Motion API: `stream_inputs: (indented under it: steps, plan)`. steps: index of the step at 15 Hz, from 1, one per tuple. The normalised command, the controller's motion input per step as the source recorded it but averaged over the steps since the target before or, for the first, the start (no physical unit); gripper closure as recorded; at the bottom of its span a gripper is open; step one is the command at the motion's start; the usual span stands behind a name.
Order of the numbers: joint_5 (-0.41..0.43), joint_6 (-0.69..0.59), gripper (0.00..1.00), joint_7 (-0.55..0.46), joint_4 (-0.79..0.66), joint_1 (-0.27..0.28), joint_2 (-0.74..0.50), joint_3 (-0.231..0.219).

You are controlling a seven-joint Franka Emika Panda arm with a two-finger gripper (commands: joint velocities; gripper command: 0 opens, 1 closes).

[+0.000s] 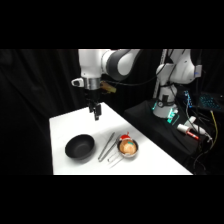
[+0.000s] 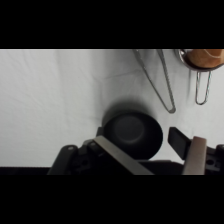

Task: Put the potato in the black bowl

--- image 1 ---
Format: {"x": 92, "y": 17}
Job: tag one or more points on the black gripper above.
{"x": 92, "y": 96}

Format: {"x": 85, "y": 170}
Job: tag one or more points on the tan toy potato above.
{"x": 127, "y": 146}

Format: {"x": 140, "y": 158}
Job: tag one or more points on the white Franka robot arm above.
{"x": 123, "y": 61}

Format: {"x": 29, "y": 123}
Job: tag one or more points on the black bowl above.
{"x": 80, "y": 146}

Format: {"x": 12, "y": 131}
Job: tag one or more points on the metal tongs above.
{"x": 106, "y": 148}

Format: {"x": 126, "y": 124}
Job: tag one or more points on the metal measuring cup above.
{"x": 130, "y": 154}

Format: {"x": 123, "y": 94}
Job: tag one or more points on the black robot stand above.
{"x": 150, "y": 123}

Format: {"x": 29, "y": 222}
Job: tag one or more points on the black curtain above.
{"x": 33, "y": 100}

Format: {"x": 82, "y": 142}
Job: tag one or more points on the green lit control box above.
{"x": 172, "y": 116}

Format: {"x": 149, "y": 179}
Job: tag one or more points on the white cylinder with red tip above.
{"x": 185, "y": 130}

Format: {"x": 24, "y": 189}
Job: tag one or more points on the blue lit electronics box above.
{"x": 188, "y": 99}

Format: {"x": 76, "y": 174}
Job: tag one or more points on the blue backlit keyboard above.
{"x": 210, "y": 101}

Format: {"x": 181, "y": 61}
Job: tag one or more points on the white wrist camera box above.
{"x": 77, "y": 82}

